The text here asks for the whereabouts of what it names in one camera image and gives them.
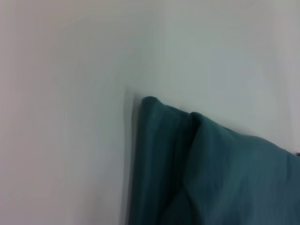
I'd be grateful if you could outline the teal t-shirt with FREE print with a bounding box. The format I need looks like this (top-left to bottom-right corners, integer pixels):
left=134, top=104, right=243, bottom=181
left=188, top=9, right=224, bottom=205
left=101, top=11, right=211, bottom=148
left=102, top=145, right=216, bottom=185
left=127, top=95, right=300, bottom=225

